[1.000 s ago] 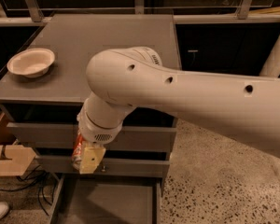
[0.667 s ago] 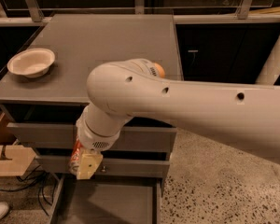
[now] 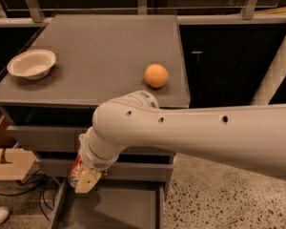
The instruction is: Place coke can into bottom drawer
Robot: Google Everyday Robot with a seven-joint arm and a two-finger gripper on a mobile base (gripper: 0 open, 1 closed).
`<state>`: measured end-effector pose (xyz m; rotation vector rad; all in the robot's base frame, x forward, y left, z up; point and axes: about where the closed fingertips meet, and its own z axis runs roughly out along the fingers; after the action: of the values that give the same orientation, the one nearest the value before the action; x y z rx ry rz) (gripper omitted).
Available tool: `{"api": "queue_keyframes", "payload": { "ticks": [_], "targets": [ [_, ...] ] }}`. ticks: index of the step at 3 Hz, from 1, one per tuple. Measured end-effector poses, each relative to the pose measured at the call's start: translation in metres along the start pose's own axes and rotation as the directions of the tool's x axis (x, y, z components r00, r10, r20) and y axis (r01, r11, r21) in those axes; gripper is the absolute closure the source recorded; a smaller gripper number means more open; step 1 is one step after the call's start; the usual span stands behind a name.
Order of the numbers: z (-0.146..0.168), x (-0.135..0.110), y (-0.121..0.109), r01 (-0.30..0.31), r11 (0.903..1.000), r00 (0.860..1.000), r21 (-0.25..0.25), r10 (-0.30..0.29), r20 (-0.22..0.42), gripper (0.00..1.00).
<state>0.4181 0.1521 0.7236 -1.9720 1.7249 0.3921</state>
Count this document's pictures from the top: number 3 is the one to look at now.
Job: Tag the white diagonal pole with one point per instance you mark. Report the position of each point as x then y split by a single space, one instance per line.
272 78

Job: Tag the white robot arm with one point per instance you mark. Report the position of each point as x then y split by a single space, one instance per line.
251 138

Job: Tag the grey drawer cabinet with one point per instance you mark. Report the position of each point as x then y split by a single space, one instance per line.
98 57

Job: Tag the grey middle drawer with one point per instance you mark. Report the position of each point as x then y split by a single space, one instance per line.
119 171

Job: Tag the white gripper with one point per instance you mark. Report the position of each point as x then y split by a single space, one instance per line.
92 163

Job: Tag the white paper bowl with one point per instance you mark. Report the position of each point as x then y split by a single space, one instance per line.
32 65

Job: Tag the grey top drawer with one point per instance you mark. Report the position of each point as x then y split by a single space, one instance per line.
48 141

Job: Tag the red coke can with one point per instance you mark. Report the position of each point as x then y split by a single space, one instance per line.
76 171

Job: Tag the light wooden box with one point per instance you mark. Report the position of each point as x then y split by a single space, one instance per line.
15 163

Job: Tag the orange fruit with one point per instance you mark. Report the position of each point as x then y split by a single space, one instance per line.
156 76

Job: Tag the grey open bottom drawer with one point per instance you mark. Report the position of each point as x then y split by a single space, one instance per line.
112 204

